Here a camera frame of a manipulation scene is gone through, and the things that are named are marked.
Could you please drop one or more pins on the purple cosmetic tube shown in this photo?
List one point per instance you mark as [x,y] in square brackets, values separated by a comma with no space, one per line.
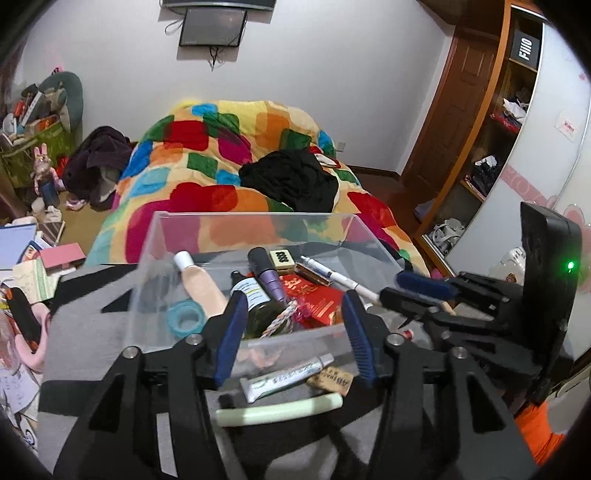
[272,279]

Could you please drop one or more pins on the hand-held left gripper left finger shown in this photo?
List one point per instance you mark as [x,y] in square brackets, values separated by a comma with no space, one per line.
[229,341]

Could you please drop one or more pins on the white sliding wardrobe door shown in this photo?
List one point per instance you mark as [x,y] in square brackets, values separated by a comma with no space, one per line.
[531,152]

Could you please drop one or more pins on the black shoes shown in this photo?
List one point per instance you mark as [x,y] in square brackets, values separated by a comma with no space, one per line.
[485,173]

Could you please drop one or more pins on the pink rabbit toy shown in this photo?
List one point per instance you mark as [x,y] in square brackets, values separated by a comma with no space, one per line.
[44,173]

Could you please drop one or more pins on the green storage box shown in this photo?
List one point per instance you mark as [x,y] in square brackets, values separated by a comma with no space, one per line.
[27,157]

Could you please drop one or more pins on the green patterned paper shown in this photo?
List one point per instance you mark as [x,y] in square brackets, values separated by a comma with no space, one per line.
[34,279]

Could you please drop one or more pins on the wooden wardrobe shelves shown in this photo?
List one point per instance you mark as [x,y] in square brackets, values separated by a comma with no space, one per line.
[498,138]

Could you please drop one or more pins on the clear plastic box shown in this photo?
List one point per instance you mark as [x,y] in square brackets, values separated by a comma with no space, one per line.
[157,277]

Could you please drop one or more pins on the white pen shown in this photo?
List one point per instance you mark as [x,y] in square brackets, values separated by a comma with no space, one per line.
[341,279]

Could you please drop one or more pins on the wooden tag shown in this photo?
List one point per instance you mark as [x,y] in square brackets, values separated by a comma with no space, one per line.
[330,381]

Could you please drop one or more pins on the black printed box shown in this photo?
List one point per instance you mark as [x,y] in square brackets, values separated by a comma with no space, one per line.
[525,48]

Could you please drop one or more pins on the pink cosmetic tube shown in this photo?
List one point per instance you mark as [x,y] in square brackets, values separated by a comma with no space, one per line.
[201,288]

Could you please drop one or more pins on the wooden door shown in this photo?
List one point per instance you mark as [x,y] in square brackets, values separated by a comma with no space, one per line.
[455,106]

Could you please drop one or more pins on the pale green tube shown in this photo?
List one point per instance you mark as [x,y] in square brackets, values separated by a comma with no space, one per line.
[277,410]

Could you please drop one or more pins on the dark purple clothing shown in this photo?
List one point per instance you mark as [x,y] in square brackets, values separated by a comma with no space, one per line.
[97,161]

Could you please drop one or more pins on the colourful patchwork blanket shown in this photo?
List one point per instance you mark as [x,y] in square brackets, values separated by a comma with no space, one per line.
[194,175]

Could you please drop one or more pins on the black clothing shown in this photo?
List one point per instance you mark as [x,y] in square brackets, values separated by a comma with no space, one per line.
[291,180]

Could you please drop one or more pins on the red tea packet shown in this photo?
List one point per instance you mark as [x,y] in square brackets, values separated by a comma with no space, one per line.
[314,302]

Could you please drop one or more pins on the blue and white book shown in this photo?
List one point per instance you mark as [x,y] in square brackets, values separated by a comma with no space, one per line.
[16,240]

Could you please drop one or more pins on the small black monitor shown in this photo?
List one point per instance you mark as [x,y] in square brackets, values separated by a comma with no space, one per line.
[212,27]

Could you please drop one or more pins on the dark green glass bottle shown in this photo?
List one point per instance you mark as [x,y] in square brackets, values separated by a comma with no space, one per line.
[254,307]

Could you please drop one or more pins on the brown slim box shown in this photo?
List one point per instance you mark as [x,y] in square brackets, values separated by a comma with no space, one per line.
[313,273]

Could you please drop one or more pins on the small white ointment tube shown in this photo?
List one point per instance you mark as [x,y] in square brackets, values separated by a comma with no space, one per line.
[286,374]

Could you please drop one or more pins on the white mahjong tile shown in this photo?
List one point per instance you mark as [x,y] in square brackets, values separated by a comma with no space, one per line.
[281,258]

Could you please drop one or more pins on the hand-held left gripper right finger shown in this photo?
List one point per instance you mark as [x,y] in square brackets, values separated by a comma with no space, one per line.
[358,341]

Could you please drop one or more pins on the grey shoes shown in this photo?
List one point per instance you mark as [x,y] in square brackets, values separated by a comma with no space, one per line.
[445,235]

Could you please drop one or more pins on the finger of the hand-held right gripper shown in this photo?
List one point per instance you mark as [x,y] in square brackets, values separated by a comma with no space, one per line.
[404,300]
[425,284]

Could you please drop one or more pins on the red cardboard box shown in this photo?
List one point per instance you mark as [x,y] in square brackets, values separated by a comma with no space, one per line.
[62,256]

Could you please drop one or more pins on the person's right forearm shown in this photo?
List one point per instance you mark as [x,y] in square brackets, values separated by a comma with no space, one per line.
[540,431]

